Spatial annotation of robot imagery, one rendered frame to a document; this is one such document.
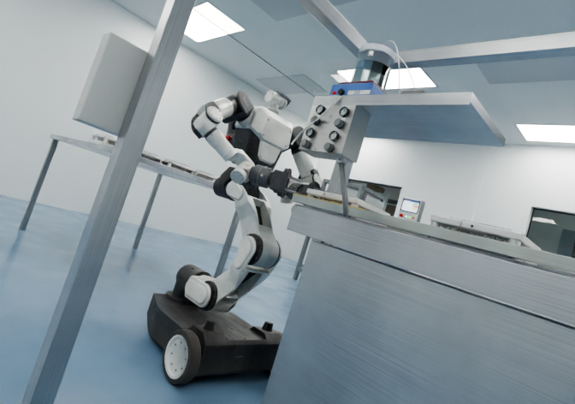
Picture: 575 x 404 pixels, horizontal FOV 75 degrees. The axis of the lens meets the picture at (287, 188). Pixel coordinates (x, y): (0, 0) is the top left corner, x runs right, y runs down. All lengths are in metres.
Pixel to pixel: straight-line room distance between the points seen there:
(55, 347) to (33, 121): 4.73
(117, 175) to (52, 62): 4.78
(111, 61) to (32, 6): 4.76
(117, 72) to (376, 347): 1.11
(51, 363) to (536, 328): 1.24
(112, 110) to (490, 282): 1.12
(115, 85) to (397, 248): 0.95
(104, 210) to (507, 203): 5.89
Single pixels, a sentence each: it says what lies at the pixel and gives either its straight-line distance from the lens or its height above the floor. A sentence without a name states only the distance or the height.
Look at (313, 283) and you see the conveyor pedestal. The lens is 1.43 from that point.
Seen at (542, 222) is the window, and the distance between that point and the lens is 6.41.
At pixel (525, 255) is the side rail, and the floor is 0.83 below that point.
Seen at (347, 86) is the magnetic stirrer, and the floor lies 1.32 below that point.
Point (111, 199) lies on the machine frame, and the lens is 1.15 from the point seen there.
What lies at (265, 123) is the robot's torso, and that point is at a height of 1.16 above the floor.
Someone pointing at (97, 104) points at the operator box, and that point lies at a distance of 1.18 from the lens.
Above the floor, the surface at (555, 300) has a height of 0.75.
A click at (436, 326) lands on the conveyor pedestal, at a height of 0.58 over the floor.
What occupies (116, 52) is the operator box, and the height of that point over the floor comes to 1.04.
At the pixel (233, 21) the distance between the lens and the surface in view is 1.42.
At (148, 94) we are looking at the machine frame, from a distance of 1.17.
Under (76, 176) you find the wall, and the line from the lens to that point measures 5.93.
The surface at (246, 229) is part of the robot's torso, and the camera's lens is 1.80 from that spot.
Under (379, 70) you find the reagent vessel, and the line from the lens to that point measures 1.60.
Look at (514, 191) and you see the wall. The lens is 6.49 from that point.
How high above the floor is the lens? 0.73
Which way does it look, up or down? 5 degrees up
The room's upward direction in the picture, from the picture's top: 18 degrees clockwise
